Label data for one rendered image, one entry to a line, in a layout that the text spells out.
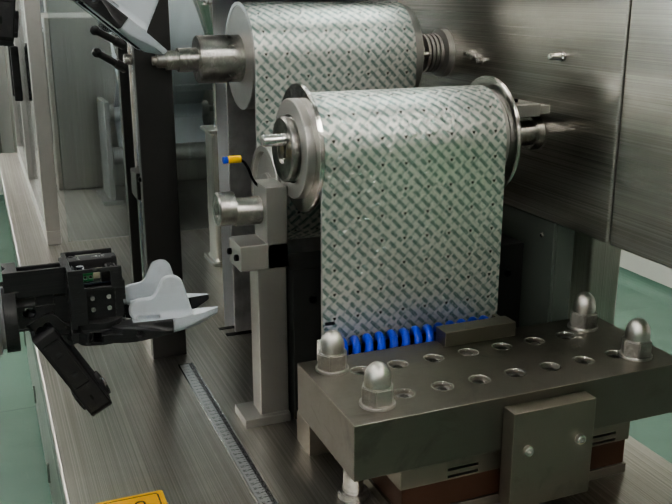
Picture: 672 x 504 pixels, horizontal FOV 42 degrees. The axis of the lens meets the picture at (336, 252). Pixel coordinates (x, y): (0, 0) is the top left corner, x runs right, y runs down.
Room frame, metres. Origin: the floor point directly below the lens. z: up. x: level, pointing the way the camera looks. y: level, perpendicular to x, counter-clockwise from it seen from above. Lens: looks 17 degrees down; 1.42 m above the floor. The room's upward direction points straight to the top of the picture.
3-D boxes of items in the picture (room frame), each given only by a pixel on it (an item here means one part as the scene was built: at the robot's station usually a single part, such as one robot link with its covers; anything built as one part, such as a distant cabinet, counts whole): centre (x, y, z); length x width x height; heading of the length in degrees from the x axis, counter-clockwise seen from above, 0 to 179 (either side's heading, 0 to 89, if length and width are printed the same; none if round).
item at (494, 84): (1.09, -0.19, 1.25); 0.15 x 0.01 x 0.15; 22
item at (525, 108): (1.11, -0.23, 1.28); 0.06 x 0.05 x 0.02; 112
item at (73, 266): (0.84, 0.28, 1.12); 0.12 x 0.08 x 0.09; 112
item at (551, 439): (0.81, -0.22, 0.97); 0.10 x 0.03 x 0.11; 112
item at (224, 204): (1.00, 0.13, 1.18); 0.04 x 0.02 x 0.04; 22
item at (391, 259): (0.99, -0.09, 1.11); 0.23 x 0.01 x 0.18; 112
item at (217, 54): (1.22, 0.16, 1.34); 0.06 x 0.06 x 0.06; 22
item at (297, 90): (1.00, 0.04, 1.25); 0.15 x 0.01 x 0.15; 22
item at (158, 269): (0.91, 0.19, 1.12); 0.09 x 0.03 x 0.06; 121
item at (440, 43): (1.34, -0.13, 1.34); 0.07 x 0.07 x 0.07; 22
